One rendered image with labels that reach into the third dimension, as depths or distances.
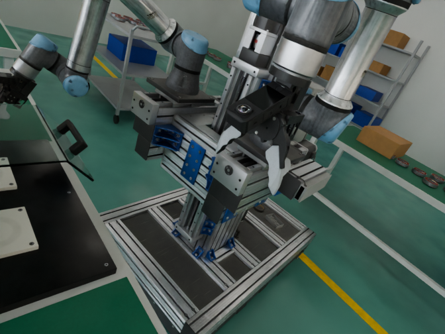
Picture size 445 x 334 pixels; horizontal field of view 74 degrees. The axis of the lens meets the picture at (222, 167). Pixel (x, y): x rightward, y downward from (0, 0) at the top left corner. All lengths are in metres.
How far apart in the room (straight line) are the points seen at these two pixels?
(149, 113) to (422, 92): 6.10
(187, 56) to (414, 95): 5.96
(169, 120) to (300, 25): 0.91
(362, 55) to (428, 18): 6.20
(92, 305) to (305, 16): 0.71
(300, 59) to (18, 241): 0.74
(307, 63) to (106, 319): 0.65
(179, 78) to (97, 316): 0.91
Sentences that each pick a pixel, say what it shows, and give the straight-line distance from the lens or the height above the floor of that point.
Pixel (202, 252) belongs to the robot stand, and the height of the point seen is 0.26.
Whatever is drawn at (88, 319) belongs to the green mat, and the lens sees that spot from 0.77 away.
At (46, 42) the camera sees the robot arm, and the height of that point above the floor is 1.10.
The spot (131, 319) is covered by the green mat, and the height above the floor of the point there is 0.75.
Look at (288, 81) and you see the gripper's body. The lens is 0.48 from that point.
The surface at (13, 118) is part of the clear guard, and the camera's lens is 0.76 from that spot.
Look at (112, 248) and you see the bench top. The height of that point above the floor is 0.75.
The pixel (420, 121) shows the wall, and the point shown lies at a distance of 6.84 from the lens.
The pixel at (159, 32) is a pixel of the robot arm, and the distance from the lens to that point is 1.36.
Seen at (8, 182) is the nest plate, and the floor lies 0.78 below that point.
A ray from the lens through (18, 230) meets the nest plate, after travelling 0.89.
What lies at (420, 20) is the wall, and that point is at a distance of 7.14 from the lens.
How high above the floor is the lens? 1.41
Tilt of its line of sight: 27 degrees down
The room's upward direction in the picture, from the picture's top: 22 degrees clockwise
